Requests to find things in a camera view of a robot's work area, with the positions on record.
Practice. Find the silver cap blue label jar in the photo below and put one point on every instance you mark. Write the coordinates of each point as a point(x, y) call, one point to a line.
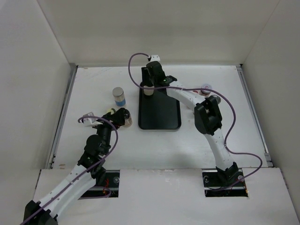
point(119, 97)

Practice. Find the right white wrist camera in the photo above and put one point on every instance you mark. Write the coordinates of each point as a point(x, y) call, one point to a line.
point(153, 57)

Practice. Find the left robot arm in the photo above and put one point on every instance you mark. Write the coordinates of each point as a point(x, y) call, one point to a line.
point(88, 171)

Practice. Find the black cap brown spice bottle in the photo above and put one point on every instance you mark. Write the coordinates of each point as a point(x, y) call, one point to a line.
point(128, 119)

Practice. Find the red label spice jar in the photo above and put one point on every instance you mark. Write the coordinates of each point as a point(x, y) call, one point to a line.
point(205, 90)

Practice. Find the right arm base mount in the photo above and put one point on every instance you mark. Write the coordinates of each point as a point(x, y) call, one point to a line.
point(220, 183)

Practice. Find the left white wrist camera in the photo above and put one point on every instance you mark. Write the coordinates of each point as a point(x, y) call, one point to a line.
point(88, 120)

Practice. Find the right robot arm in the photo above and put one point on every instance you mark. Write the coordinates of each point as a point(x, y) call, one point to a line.
point(207, 118)

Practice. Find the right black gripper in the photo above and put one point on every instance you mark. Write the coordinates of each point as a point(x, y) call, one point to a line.
point(145, 76)

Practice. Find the black rectangular tray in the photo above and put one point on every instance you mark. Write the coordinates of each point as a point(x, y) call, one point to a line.
point(158, 111)

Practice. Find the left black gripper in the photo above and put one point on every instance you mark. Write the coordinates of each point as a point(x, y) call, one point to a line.
point(117, 117)

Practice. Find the black cap white powder bottle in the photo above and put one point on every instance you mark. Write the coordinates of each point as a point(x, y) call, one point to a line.
point(148, 90)

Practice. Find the yellow cap spice jar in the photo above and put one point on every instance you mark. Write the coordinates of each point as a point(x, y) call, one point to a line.
point(111, 111)

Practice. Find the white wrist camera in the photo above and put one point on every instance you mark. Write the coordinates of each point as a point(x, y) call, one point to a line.
point(153, 57)
point(88, 120)

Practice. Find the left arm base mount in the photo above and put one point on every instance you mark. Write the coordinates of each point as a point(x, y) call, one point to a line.
point(106, 187)

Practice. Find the grey grinder cap salt jar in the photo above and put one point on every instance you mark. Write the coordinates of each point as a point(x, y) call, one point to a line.
point(218, 99)

